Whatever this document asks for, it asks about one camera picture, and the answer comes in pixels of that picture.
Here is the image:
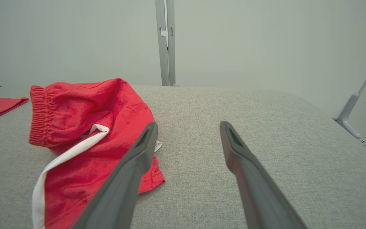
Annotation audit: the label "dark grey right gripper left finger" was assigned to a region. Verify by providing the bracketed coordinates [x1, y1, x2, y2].
[70, 122, 159, 229]

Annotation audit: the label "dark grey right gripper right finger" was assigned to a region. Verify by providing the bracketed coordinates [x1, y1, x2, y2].
[220, 121, 307, 229]

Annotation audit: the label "red shorts with white stripe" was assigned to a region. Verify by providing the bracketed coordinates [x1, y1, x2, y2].
[29, 78, 166, 229]

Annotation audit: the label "grey metal frame post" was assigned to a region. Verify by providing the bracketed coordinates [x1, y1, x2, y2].
[155, 0, 180, 87]

